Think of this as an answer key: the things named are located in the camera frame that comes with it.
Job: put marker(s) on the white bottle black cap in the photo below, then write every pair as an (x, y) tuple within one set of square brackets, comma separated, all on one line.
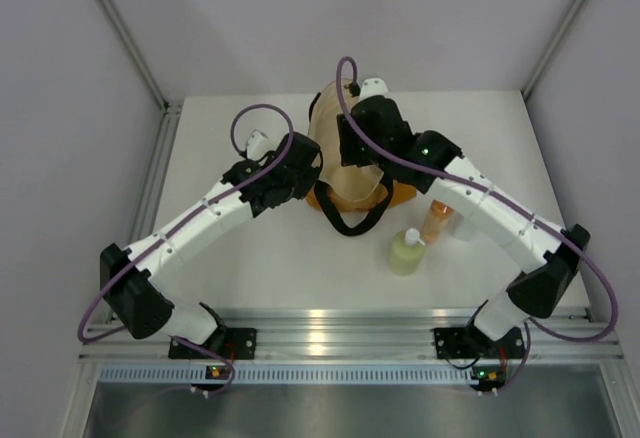
[(462, 228)]

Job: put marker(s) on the tan canvas tote bag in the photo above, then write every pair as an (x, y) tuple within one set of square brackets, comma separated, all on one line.
[(353, 199)]

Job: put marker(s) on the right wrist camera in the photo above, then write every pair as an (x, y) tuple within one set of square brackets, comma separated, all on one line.
[(374, 86)]

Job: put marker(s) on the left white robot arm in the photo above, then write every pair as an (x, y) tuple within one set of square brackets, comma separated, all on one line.
[(139, 278)]

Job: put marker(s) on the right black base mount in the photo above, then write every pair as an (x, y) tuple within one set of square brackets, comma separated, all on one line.
[(466, 343)]

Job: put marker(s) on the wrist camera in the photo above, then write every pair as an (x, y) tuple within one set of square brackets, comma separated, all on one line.
[(257, 145), (374, 86)]

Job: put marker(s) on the orange bottle pink cap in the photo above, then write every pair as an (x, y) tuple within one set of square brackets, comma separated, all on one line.
[(435, 221)]

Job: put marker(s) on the green pump bottle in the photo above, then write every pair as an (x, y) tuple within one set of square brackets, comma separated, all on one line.
[(406, 252)]

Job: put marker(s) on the right aluminium frame post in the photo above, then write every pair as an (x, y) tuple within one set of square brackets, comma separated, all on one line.
[(553, 45)]

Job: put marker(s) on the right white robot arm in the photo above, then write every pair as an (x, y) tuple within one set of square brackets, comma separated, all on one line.
[(547, 255)]

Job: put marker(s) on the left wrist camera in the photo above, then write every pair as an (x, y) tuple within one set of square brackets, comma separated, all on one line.
[(257, 145)]

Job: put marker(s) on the aluminium rail beam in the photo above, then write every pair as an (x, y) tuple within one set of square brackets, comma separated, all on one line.
[(401, 335)]

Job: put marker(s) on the left aluminium frame post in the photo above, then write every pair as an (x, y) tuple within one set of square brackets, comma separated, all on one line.
[(134, 54)]

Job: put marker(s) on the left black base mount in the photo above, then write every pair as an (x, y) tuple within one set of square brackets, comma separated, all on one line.
[(237, 344)]

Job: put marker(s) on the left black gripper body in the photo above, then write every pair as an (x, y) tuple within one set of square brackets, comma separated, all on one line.
[(302, 184)]

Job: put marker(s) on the aluminium frame post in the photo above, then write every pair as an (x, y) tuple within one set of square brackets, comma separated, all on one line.
[(134, 54), (553, 45)]

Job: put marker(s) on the slotted cable duct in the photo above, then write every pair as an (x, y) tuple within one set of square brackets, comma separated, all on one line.
[(200, 374)]

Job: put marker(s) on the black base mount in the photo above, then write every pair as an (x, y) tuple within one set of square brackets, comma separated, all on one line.
[(466, 343), (237, 344)]

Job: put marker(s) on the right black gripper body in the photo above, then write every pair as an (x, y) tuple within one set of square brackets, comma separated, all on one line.
[(354, 154)]

